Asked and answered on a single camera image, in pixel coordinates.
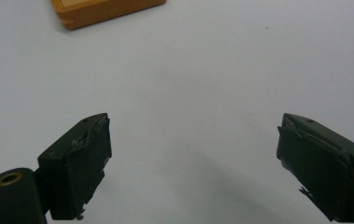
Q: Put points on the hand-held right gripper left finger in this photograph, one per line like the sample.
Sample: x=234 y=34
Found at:
x=72 y=168

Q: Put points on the orange wooden box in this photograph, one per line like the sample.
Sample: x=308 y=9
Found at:
x=103 y=12

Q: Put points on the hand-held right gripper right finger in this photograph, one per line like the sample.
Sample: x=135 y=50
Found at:
x=321 y=174

